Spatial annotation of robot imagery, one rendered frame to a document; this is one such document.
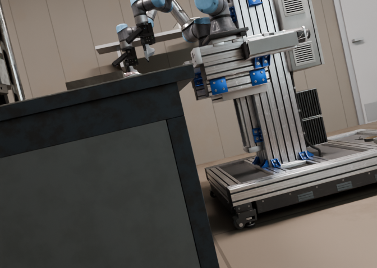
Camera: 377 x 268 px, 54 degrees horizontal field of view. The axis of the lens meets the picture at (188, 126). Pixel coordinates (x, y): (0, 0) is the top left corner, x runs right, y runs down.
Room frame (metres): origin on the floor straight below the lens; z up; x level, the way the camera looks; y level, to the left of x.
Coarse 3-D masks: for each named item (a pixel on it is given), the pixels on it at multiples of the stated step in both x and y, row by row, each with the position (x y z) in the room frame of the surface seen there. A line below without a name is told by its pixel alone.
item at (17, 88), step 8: (0, 0) 2.12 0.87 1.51; (0, 8) 2.11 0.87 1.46; (0, 16) 2.10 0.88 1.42; (0, 24) 2.09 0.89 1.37; (0, 32) 2.09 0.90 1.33; (8, 32) 2.13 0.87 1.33; (0, 40) 2.10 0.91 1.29; (8, 40) 2.11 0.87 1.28; (8, 48) 2.10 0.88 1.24; (8, 56) 2.09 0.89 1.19; (8, 64) 2.09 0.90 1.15; (16, 64) 2.12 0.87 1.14; (8, 72) 2.10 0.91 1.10; (16, 72) 2.11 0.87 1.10; (16, 80) 2.10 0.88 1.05; (16, 88) 2.09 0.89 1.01; (16, 96) 2.09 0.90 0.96; (24, 96) 2.12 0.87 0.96
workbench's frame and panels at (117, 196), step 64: (0, 128) 0.95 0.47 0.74; (64, 128) 0.96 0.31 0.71; (128, 128) 0.98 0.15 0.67; (0, 192) 0.94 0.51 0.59; (64, 192) 0.96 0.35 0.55; (128, 192) 0.97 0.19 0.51; (192, 192) 0.98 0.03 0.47; (0, 256) 0.94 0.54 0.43; (64, 256) 0.95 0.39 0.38; (128, 256) 0.97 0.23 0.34; (192, 256) 0.98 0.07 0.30
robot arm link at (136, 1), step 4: (132, 0) 2.11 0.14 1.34; (136, 0) 2.10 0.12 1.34; (140, 0) 2.10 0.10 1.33; (132, 4) 2.12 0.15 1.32; (136, 4) 2.10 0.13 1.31; (140, 4) 2.09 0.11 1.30; (132, 8) 2.12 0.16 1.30; (136, 8) 2.11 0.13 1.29; (140, 8) 2.10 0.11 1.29; (136, 12) 2.11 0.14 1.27; (140, 12) 2.11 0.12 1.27; (144, 12) 2.12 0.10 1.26
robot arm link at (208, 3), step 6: (198, 0) 1.92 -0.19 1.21; (204, 0) 1.91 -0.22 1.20; (210, 0) 1.90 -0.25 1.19; (216, 0) 1.90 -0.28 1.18; (222, 0) 1.99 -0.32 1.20; (198, 6) 1.93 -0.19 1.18; (204, 6) 1.91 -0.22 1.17; (210, 6) 1.90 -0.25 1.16; (216, 6) 1.92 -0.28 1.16; (222, 6) 2.00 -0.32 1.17; (204, 12) 1.95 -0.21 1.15; (210, 12) 1.95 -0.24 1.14; (216, 12) 1.99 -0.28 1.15
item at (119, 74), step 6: (114, 72) 1.31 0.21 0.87; (120, 72) 1.32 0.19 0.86; (84, 78) 1.31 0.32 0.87; (90, 78) 1.31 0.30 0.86; (96, 78) 1.31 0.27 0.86; (102, 78) 1.31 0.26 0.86; (108, 78) 1.31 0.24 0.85; (114, 78) 1.31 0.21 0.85; (120, 78) 1.32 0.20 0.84; (66, 84) 1.30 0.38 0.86; (72, 84) 1.30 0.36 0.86; (78, 84) 1.30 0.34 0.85; (84, 84) 1.30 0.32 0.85; (90, 84) 1.31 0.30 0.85
